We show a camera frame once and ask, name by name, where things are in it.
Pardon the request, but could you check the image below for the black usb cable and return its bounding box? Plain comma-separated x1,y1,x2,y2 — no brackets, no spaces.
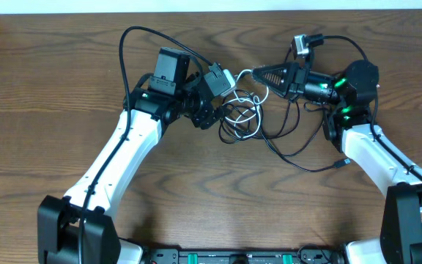
216,87,352,173

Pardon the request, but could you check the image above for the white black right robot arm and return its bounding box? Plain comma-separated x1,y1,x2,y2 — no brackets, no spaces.
252,54,422,263

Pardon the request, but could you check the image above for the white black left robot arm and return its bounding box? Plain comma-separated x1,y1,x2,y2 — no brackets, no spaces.
37,48,235,263

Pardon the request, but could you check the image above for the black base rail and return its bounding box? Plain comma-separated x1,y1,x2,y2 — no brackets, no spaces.
139,245,347,264

